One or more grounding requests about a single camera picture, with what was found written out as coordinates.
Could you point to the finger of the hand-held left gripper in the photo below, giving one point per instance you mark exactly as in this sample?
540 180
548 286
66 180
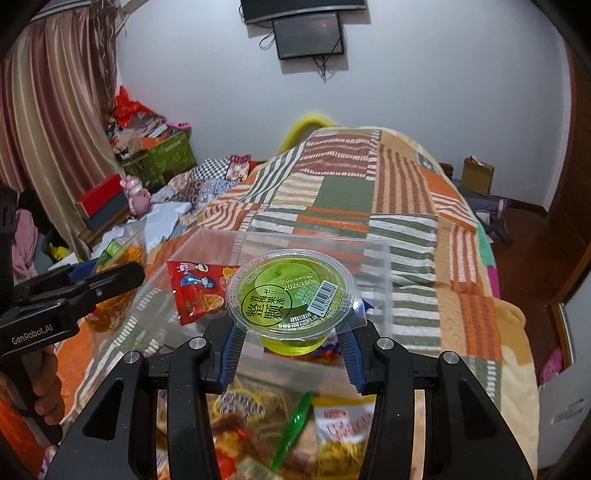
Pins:
84 269
106 281

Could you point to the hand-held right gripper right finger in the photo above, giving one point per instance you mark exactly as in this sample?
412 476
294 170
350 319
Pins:
351 362

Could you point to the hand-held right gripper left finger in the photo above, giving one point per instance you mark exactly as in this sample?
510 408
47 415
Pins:
232 357

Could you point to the clear fried snack packet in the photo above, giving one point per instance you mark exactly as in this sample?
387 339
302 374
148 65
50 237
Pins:
131 254

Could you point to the green jelly cup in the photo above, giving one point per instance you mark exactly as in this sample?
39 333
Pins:
286 295

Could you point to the clear plastic container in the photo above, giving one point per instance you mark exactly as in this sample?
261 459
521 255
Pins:
369 277

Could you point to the person's left hand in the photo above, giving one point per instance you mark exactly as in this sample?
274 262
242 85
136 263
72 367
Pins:
46 385

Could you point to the striped yellow snack packet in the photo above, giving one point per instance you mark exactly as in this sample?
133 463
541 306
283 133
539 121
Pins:
242 401

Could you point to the white yellow noodle snack packet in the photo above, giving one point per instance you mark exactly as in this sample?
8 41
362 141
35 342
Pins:
344 424

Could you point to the pink garment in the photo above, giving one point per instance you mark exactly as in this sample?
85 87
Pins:
23 242

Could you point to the red snack packet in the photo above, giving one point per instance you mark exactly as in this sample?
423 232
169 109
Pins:
194 290

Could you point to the red box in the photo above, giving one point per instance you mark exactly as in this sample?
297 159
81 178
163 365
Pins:
99 194

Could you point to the white plastic bag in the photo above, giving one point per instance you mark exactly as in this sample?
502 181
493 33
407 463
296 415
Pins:
161 219

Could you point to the green jelly stick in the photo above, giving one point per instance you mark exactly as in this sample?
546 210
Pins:
291 429

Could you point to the green storage box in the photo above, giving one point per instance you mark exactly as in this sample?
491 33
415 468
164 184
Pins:
166 154

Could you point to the checkered patterned cloth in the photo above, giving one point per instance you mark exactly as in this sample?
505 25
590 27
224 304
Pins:
207 177

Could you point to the pile of household clutter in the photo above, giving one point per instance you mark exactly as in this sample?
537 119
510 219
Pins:
138 131

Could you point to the striped pink curtain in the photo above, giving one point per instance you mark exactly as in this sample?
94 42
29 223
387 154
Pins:
55 115

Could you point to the striped patchwork blanket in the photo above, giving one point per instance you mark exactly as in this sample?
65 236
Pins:
341 194

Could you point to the red plastic bag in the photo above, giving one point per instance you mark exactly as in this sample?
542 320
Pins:
127 105

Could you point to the pink slipper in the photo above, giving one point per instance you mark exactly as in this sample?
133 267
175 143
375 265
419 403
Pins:
551 367

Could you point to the dark clothes pile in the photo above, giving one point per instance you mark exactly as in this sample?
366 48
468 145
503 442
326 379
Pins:
496 217

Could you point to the white door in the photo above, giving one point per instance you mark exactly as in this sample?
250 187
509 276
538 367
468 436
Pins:
565 415

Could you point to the cardboard box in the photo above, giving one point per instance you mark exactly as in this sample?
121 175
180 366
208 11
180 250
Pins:
478 177

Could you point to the yellow hoop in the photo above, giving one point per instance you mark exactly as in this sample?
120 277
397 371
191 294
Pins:
309 119

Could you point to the wooden door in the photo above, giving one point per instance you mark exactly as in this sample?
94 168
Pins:
568 184

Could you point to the black television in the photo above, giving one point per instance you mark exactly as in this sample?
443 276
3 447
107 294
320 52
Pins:
300 9

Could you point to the small wall monitor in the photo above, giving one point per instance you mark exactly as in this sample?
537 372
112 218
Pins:
309 37

